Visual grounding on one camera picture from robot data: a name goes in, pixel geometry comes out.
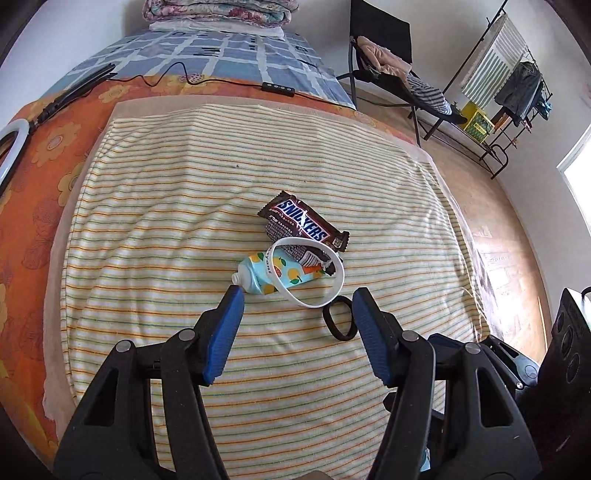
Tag black folding chair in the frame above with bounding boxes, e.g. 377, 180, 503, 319
336, 0, 469, 148

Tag blue checked bedsheet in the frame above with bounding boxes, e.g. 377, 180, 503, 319
69, 30, 358, 109

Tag black rubber ring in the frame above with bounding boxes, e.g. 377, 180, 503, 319
322, 295, 357, 342

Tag yellow plastic crate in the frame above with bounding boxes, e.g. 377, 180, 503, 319
462, 102, 495, 143

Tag folded floral quilt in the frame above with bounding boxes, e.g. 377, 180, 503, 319
142, 0, 298, 24

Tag green striped hanging rug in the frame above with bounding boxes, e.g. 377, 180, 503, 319
459, 14, 529, 100

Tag black folded tripod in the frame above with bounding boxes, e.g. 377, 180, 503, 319
34, 65, 118, 123

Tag white pillow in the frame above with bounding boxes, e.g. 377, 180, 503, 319
148, 21, 284, 38

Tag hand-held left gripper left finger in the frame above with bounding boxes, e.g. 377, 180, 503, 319
53, 286, 245, 480

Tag black ring light cable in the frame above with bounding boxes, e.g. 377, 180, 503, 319
111, 62, 356, 112

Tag white rubber band ring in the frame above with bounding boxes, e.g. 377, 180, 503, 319
267, 236, 345, 309

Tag fruit print tube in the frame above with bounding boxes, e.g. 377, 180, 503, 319
231, 251, 326, 296

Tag beige clothes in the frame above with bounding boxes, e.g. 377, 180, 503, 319
353, 36, 411, 77

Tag striped yellow towel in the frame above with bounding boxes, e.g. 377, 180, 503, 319
60, 104, 492, 480

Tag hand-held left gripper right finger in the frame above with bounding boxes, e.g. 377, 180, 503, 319
353, 287, 543, 480

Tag orange floral blanket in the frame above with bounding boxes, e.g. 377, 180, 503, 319
0, 76, 361, 467

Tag black clothes rack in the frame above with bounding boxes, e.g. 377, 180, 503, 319
422, 0, 552, 181

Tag striped grey garment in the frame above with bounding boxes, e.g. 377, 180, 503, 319
406, 74, 453, 116

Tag window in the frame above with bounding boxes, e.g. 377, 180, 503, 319
556, 111, 591, 199

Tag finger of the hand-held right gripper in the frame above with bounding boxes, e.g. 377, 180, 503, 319
480, 335, 541, 393
427, 333, 468, 384

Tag brown chocolate bar wrapper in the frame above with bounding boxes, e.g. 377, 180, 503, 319
257, 191, 350, 275

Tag dark grey jacket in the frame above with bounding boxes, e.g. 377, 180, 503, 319
494, 61, 543, 123

